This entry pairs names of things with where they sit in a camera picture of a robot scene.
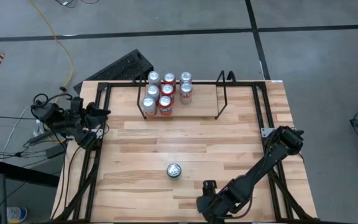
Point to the red soda can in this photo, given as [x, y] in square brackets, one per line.
[169, 77]
[167, 89]

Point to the black flat floor bar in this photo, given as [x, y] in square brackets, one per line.
[26, 175]

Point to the green Sprite can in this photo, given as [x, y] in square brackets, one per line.
[173, 170]

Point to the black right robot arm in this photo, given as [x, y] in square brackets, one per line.
[269, 158]

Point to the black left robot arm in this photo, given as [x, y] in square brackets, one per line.
[53, 119]

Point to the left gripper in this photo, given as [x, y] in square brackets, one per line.
[73, 119]

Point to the black aluminium table frame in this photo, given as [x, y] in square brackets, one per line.
[274, 199]

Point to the grey power strip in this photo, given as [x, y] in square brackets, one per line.
[37, 140]

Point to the black perforated metal case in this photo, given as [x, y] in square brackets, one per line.
[120, 68]

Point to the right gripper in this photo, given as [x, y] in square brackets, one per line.
[219, 202]

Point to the white blue yellow packet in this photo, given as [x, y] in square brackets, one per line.
[16, 214]

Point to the silver red-logo soda can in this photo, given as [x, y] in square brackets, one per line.
[185, 76]
[186, 91]
[153, 76]
[148, 103]
[153, 91]

